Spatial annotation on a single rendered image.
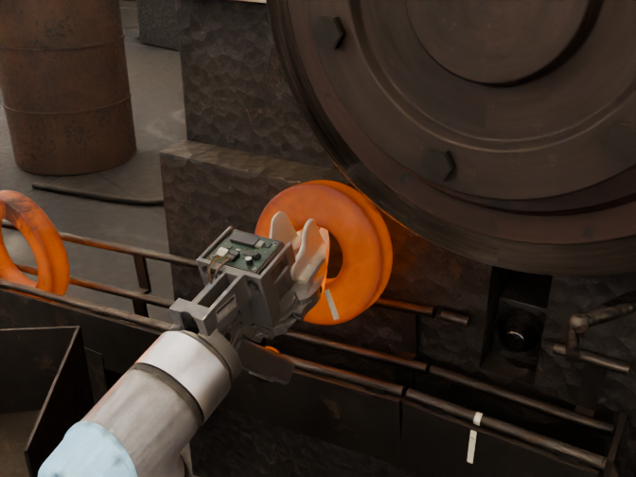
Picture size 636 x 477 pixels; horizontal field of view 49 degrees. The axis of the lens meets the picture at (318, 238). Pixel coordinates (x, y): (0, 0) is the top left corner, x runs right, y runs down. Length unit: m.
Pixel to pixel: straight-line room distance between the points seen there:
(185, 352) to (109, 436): 0.09
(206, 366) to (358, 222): 0.23
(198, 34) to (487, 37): 0.51
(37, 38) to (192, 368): 2.81
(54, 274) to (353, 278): 0.49
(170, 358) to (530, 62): 0.34
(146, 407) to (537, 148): 0.34
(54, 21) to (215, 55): 2.40
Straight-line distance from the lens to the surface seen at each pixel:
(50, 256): 1.05
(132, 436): 0.54
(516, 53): 0.46
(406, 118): 0.51
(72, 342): 0.83
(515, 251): 0.61
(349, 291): 0.73
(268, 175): 0.83
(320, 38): 0.52
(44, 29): 3.29
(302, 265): 0.68
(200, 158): 0.89
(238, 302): 0.60
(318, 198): 0.72
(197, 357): 0.57
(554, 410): 0.76
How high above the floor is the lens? 1.17
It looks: 26 degrees down
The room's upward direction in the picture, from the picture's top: straight up
